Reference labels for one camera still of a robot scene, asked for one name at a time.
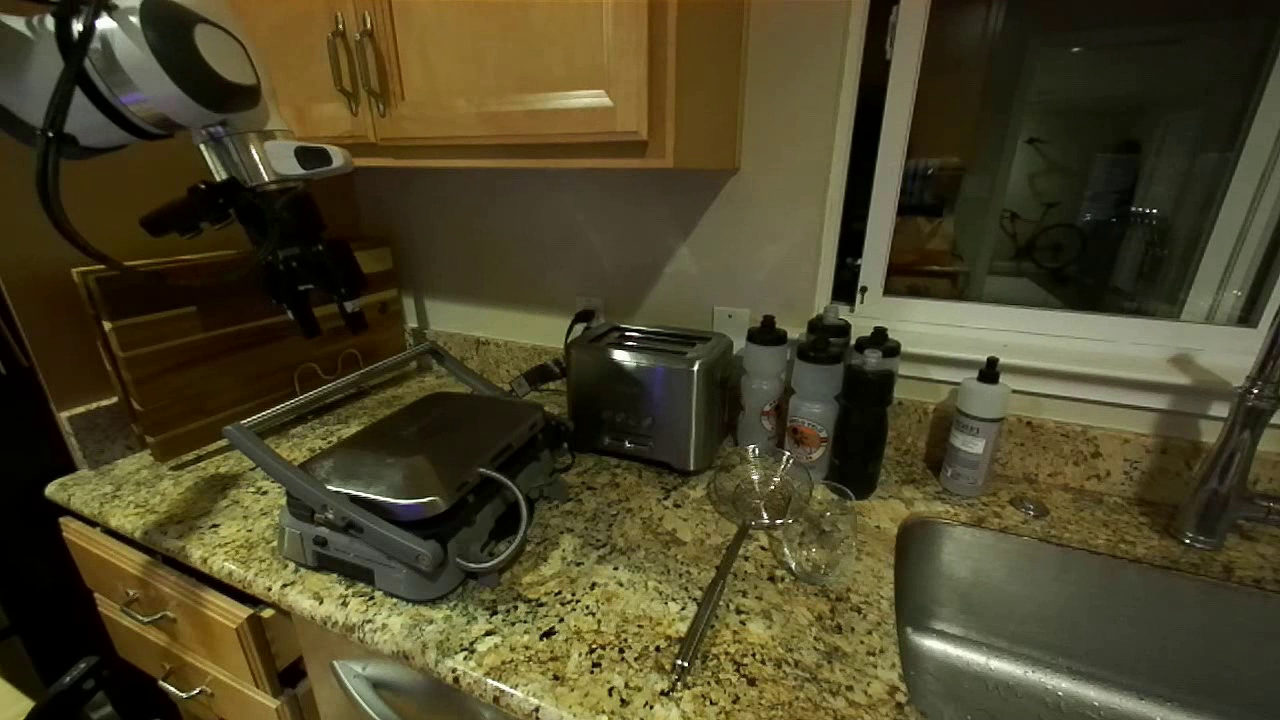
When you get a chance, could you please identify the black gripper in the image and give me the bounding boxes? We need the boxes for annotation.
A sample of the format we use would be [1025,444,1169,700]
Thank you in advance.
[238,178,370,341]

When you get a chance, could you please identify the grey panini grill toaster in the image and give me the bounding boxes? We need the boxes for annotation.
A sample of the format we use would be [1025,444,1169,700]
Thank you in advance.
[221,336,575,609]

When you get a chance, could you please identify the silver slot toaster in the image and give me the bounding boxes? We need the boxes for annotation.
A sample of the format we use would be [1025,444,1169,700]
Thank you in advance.
[561,319,740,476]

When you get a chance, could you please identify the wooden knife block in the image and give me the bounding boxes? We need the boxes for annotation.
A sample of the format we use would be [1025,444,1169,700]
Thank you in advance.
[70,240,411,469]

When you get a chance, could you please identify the wooden drawer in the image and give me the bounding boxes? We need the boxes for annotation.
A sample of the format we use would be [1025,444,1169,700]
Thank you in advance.
[54,515,302,697]
[91,596,290,720]

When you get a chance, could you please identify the black appliance side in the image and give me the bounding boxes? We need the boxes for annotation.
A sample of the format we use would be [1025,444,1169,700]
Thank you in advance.
[0,286,174,720]

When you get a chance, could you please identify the white sports bottle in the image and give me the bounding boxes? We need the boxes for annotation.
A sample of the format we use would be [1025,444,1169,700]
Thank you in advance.
[737,314,796,458]

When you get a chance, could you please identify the clear glass bowl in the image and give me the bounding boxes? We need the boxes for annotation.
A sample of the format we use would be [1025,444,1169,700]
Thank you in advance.
[702,444,817,540]

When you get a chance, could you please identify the metal whisk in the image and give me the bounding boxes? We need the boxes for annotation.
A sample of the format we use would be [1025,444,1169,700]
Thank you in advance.
[660,444,790,691]

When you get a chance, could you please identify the clear sports bottle red print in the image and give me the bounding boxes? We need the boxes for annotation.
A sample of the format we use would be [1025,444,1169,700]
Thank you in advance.
[781,331,850,491]

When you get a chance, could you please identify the sports bottle black cap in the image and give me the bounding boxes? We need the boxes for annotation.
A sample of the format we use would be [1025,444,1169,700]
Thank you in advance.
[805,299,856,353]

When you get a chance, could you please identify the clear glass cup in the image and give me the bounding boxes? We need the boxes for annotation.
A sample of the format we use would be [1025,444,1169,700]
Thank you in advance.
[776,476,864,593]

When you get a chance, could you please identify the small white squeeze bottle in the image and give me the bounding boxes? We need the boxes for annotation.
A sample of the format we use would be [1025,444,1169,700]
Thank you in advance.
[934,353,1014,503]

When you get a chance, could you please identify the white framed window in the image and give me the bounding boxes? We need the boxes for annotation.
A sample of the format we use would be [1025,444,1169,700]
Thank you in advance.
[817,0,1280,393]

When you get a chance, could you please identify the stainless steel sink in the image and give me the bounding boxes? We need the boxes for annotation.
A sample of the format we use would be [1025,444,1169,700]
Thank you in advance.
[890,515,1280,720]

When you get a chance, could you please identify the chrome faucet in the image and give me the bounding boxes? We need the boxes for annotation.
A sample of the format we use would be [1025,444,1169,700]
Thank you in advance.
[1171,314,1280,553]

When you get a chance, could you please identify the metal cabinet door handle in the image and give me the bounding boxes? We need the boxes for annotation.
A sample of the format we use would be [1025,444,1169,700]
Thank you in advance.
[356,11,395,120]
[325,11,363,120]

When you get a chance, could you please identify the black toaster cord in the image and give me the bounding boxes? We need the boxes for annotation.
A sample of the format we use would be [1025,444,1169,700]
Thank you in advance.
[512,305,605,396]

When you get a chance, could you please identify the grey grill power cord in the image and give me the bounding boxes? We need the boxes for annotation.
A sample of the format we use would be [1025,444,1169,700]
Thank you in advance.
[446,463,534,576]

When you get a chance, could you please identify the wooden wall cabinet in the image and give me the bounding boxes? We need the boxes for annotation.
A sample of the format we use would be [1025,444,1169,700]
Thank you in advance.
[174,0,749,178]

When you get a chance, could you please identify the metal drawer handle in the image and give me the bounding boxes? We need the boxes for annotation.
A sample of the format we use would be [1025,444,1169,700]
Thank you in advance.
[114,593,180,634]
[152,667,214,708]

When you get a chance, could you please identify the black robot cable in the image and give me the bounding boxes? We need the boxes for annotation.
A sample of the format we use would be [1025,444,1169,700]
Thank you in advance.
[31,0,152,274]

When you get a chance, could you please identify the dishwasher with silver handle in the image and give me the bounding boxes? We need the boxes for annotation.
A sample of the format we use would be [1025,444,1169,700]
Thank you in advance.
[290,617,534,720]

